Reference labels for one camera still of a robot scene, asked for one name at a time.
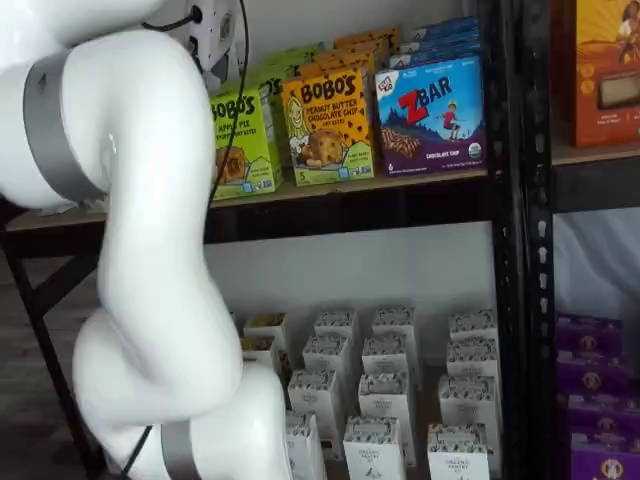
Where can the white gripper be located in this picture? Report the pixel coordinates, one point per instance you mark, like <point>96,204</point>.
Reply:
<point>215,25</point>

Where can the green Bobo's apple pie box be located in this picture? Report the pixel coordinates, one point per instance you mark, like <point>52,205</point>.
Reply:
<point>305,50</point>
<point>270,87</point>
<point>250,150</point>
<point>285,62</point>

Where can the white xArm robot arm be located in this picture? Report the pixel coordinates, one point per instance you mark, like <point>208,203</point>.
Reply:
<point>150,200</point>

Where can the yellow Bobo's peanut butter box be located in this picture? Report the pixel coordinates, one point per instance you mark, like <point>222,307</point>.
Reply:
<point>340,64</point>
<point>367,37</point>
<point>355,52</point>
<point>330,130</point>

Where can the wooden shelf board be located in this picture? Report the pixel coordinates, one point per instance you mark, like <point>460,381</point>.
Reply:
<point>595,155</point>
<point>330,190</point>

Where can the blue purple Zbar box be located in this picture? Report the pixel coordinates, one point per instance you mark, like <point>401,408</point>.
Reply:
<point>445,34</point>
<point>430,120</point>
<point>447,23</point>
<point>440,46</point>

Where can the black metal shelf rack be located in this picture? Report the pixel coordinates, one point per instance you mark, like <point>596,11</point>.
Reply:
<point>350,215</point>
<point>595,187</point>

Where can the yellow-label purely elizabeth box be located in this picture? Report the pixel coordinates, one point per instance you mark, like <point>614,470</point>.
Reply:
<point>257,350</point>
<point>265,325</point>

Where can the white patterned pantry box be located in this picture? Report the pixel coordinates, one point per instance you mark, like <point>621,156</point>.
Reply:
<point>394,320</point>
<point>384,400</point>
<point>457,455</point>
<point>305,450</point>
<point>372,450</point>
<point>384,352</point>
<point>312,395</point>
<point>325,352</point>
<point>335,322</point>
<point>472,357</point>
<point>472,325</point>
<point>467,405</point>

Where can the orange cardboard snack box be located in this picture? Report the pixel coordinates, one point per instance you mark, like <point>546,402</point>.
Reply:
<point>605,75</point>

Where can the purple snack box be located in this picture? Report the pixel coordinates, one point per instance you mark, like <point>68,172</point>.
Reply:
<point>605,417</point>
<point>607,462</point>
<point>592,372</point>
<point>590,332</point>

